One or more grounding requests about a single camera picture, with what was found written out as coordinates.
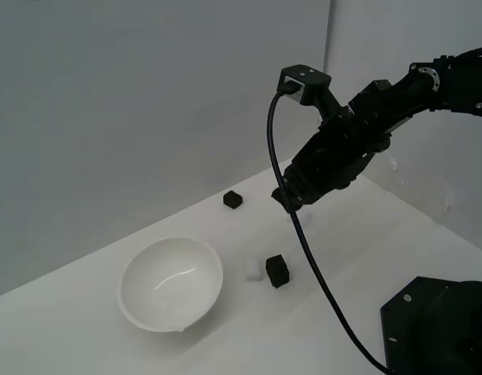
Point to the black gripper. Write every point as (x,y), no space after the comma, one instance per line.
(354,144)

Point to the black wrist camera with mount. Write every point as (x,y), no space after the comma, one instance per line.
(311,78)

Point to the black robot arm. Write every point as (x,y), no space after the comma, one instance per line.
(459,99)

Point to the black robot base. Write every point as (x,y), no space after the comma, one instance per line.
(420,332)

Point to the white bowl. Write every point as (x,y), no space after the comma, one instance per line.
(166,273)

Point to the small black foam box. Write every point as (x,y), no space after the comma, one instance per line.
(233,200)
(277,271)

